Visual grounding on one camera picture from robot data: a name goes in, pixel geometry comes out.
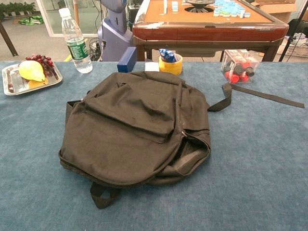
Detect blue snack wrapper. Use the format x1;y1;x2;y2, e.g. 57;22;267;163
158;48;176;63

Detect green cloth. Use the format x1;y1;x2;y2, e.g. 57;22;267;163
18;14;44;26

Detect blue rectangular box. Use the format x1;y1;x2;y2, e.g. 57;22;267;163
117;46;137;73

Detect black floor cable bundle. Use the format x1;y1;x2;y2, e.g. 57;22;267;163
88;37;103;61

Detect clear box of red bottles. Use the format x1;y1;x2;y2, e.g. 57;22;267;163
220;49;260;84

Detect white plastic basket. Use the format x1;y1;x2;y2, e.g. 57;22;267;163
276;32;308;58

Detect clear plastic water bottle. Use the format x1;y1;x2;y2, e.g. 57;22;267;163
58;7;93;74

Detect blue table mat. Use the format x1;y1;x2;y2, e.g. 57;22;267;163
0;60;308;231

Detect blue mahjong tile pile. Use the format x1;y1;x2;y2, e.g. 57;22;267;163
213;0;251;19

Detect black tripod stand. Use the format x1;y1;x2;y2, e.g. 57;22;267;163
279;0;308;62

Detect orange fruit slice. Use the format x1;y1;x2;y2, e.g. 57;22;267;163
28;77;49;89

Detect red grape bunch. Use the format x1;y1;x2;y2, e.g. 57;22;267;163
25;53;55;77

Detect black table leg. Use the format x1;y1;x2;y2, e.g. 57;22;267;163
0;21;19;58

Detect yellow pear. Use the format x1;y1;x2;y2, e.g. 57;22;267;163
18;60;46;82

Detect metal serving tray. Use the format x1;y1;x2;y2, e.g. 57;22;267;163
1;61;64;96

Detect brown mahjong table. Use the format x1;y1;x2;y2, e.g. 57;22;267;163
132;0;289;62

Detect small white box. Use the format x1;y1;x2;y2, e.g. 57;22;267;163
144;62;160;72

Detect black fabric backpack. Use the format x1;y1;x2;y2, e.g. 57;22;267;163
58;71;305;209

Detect cardboard box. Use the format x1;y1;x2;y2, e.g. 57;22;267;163
250;0;298;24

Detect yellow tape roll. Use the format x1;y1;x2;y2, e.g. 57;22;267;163
158;53;183;76

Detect green potted plants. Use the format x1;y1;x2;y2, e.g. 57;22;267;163
0;1;36;17

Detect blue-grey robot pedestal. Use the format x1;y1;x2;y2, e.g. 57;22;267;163
97;0;134;62

